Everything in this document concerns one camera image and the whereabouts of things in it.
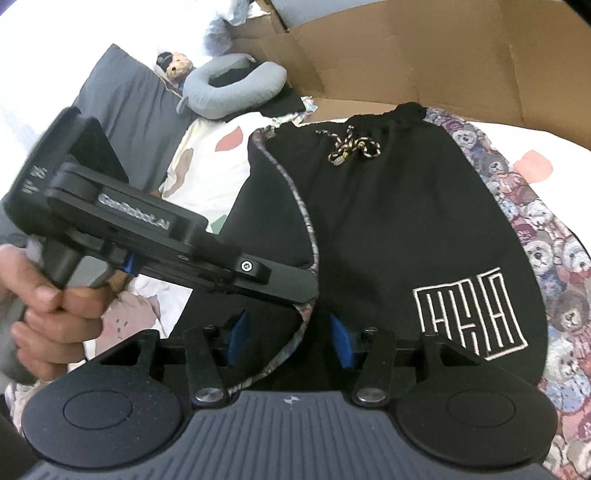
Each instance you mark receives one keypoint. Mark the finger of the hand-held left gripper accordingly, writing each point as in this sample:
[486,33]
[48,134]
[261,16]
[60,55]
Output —
[286,286]

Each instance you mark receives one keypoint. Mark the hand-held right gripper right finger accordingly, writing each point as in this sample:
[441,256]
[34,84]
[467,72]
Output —
[339,341]

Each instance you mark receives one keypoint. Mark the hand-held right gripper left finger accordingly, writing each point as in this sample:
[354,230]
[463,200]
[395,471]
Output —
[238,334]

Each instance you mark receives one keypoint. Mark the black shorts with bear print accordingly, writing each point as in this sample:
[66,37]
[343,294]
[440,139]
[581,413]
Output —
[392,207]

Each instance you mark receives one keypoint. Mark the person's left hand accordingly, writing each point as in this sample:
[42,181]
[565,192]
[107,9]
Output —
[51,332]

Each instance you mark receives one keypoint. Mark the white bear printed blanket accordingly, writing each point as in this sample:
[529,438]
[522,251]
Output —
[207,166]

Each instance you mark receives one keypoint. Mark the dark grey pillow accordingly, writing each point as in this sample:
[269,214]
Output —
[129,106]

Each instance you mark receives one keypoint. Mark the grey neck pillow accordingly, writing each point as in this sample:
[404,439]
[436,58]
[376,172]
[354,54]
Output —
[203,101]

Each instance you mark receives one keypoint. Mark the brown teddy bear toy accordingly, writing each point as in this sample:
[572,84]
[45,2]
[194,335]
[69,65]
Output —
[178,68]

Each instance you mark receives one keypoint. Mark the small floral cloth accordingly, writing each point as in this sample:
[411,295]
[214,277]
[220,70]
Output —
[307,108]

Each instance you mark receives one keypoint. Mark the black cloth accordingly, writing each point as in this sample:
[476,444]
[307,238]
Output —
[281,104]

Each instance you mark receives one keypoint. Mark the clear plastic bags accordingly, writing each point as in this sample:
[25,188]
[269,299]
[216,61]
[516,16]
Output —
[231,14]

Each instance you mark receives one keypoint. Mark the folded cardboard sheet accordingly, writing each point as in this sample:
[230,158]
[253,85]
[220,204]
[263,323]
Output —
[415,55]

